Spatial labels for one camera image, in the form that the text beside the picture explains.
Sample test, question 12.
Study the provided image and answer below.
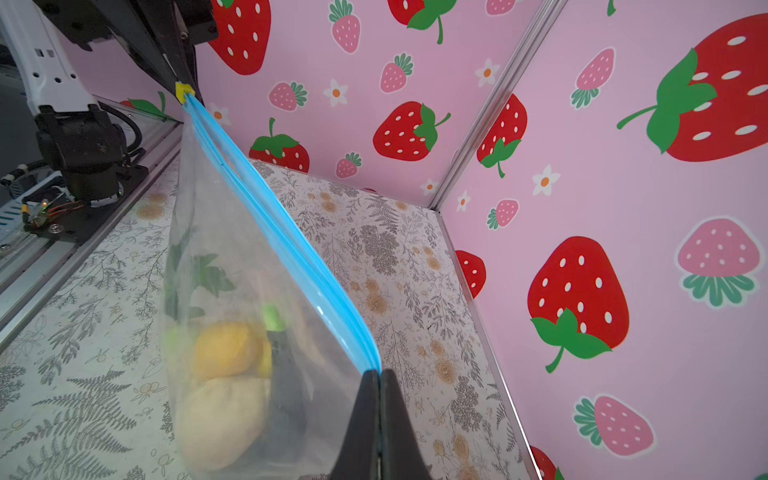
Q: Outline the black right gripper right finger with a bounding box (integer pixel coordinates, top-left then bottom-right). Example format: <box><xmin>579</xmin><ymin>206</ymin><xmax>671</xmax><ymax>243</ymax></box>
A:
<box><xmin>380</xmin><ymin>369</ymin><xmax>432</xmax><ymax>480</ymax></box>

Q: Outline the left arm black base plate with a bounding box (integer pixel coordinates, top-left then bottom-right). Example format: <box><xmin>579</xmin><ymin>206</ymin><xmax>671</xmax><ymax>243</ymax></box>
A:
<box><xmin>21</xmin><ymin>165</ymin><xmax>150</xmax><ymax>245</ymax></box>

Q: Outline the white radish with leaves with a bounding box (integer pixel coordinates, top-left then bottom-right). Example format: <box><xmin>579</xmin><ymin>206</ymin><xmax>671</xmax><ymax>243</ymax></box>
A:
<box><xmin>163</xmin><ymin>228</ymin><xmax>236</xmax><ymax>322</ymax></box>

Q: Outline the aluminium right corner post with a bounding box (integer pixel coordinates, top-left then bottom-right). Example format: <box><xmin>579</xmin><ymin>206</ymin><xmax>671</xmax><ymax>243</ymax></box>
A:
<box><xmin>428</xmin><ymin>0</ymin><xmax>568</xmax><ymax>211</ymax></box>

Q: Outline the dark green cucumber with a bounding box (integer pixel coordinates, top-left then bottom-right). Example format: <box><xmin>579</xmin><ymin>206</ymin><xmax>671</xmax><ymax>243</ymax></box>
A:
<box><xmin>262</xmin><ymin>304</ymin><xmax>307</xmax><ymax>452</ymax></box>

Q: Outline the clear zip bag blue zipper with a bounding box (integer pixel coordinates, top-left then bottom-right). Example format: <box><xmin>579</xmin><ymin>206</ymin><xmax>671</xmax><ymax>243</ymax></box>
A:
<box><xmin>161</xmin><ymin>84</ymin><xmax>381</xmax><ymax>479</ymax></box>

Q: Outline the beige pear shaped fruit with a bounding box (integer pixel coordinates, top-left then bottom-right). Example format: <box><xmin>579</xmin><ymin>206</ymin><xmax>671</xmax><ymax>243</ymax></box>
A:
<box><xmin>174</xmin><ymin>376</ymin><xmax>271</xmax><ymax>472</ymax></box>

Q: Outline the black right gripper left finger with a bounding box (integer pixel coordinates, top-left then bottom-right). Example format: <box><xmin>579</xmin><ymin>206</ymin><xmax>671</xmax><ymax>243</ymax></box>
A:
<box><xmin>329</xmin><ymin>370</ymin><xmax>380</xmax><ymax>480</ymax></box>

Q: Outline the aluminium front rail frame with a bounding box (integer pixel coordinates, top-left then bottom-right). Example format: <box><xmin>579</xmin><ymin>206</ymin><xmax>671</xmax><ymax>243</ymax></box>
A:
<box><xmin>1</xmin><ymin>102</ymin><xmax>182</xmax><ymax>350</ymax></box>

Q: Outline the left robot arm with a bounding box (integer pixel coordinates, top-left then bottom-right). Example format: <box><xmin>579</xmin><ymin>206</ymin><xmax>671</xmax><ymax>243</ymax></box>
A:
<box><xmin>1</xmin><ymin>1</ymin><xmax>218</xmax><ymax>201</ymax></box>

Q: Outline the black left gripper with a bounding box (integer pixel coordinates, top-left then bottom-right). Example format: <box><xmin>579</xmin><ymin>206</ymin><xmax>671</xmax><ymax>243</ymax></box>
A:
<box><xmin>36</xmin><ymin>0</ymin><xmax>218</xmax><ymax>95</ymax></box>

